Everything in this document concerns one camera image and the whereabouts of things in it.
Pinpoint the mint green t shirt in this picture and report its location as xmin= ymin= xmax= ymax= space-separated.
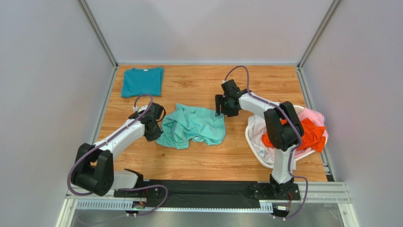
xmin=156 ymin=104 xmax=227 ymax=149

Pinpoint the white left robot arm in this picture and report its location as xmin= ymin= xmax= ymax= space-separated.
xmin=68 ymin=103 xmax=166 ymax=196

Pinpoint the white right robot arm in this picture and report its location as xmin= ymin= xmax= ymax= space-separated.
xmin=215 ymin=79 xmax=304 ymax=191

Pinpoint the folded teal t shirt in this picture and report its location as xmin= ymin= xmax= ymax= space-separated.
xmin=121 ymin=67 xmax=165 ymax=98

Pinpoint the white laundry basket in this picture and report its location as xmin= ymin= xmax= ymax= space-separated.
xmin=262 ymin=105 xmax=315 ymax=164

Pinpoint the black cloth strip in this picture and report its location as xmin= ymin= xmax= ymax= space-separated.
xmin=160 ymin=180 xmax=260 ymax=209

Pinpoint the orange t shirt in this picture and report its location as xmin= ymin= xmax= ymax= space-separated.
xmin=262 ymin=117 xmax=327 ymax=153

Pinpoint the pink t shirt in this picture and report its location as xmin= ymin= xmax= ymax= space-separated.
xmin=298 ymin=108 xmax=325 ymax=127

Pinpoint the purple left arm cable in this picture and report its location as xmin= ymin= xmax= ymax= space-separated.
xmin=66 ymin=93 xmax=169 ymax=217

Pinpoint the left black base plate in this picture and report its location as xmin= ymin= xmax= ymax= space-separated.
xmin=113 ymin=180 xmax=166 ymax=199

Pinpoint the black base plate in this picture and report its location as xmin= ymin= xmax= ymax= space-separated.
xmin=113 ymin=180 xmax=166 ymax=199
xmin=248 ymin=183 xmax=301 ymax=201

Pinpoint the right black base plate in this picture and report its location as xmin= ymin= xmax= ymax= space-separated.
xmin=248 ymin=183 xmax=301 ymax=201

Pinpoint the aluminium front rail frame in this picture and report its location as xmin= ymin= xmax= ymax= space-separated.
xmin=57 ymin=180 xmax=359 ymax=227

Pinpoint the right aluminium corner post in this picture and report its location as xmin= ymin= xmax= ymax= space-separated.
xmin=298 ymin=0 xmax=342 ymax=70

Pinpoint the aluminium corner post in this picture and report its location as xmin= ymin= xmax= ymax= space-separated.
xmin=298 ymin=0 xmax=342 ymax=70
xmin=77 ymin=0 xmax=118 ymax=69

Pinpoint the left aluminium corner post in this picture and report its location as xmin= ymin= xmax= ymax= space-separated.
xmin=77 ymin=0 xmax=118 ymax=69

